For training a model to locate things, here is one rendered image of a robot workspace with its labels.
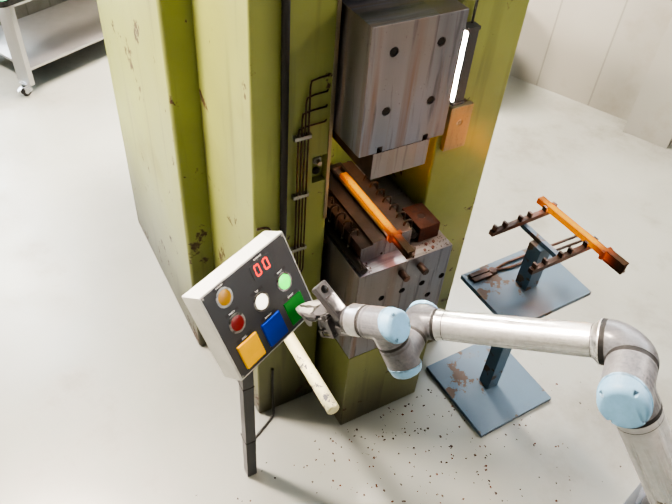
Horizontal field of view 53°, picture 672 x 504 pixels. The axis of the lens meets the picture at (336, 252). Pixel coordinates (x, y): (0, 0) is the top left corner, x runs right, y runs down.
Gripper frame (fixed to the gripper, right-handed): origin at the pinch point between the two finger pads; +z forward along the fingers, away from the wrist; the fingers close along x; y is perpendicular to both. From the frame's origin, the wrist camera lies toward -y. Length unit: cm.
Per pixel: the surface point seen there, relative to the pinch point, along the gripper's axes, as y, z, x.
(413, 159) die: -22, -18, 49
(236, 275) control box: -20.0, 1.6, -13.5
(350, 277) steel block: 12.0, 9.9, 31.8
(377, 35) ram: -64, -33, 32
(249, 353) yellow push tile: 0.8, 0.9, -21.3
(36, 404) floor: 36, 141, -42
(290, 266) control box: -11.1, 1.6, 4.3
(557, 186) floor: 92, 44, 247
